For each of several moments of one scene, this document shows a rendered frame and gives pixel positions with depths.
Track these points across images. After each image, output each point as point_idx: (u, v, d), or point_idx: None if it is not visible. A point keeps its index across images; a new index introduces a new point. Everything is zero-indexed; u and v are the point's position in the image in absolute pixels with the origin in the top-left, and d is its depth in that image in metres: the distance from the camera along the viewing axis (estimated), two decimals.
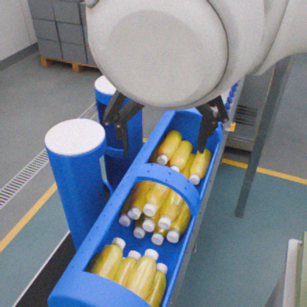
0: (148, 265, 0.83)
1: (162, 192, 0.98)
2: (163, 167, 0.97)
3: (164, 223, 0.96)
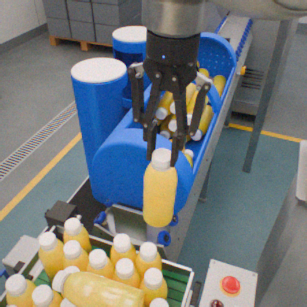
0: None
1: (186, 94, 1.09)
2: None
3: (188, 119, 1.07)
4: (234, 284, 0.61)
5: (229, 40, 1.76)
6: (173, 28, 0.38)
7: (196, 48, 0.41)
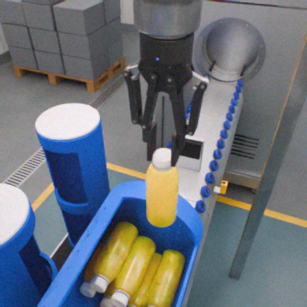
0: None
1: None
2: None
3: None
4: None
5: (202, 144, 1.15)
6: (164, 30, 0.37)
7: (190, 48, 0.41)
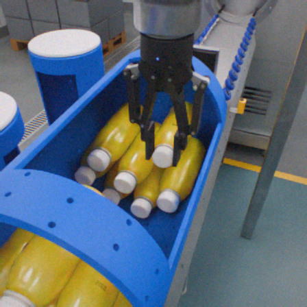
0: None
1: (56, 258, 0.34)
2: (56, 181, 0.33)
3: None
4: None
5: (217, 54, 1.00)
6: (164, 30, 0.37)
7: (190, 48, 0.41)
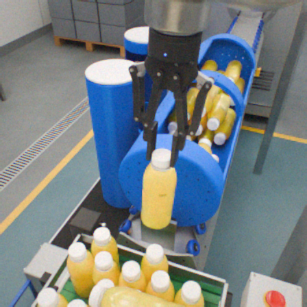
0: (205, 146, 0.91)
1: (210, 97, 1.06)
2: (212, 71, 1.05)
3: (213, 123, 1.04)
4: (279, 299, 0.58)
5: (244, 41, 1.73)
6: (175, 25, 0.38)
7: (197, 46, 0.42)
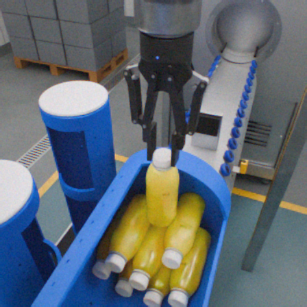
0: None
1: None
2: None
3: None
4: None
5: (220, 118, 1.06)
6: (164, 29, 0.37)
7: (190, 47, 0.41)
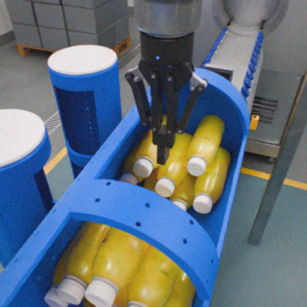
0: None
1: (131, 250, 0.43)
2: (133, 190, 0.41)
3: None
4: None
5: (231, 73, 1.05)
6: (164, 29, 0.37)
7: (190, 47, 0.41)
